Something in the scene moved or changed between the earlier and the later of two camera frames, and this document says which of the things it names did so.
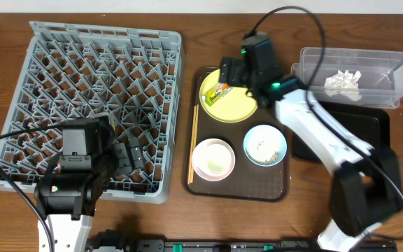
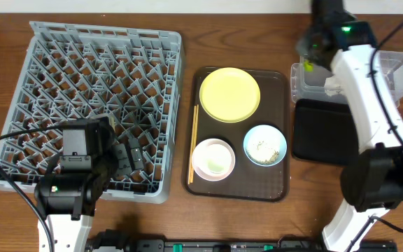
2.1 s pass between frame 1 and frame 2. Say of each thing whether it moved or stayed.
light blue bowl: stayed
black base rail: stayed
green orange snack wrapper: moved
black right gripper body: moved
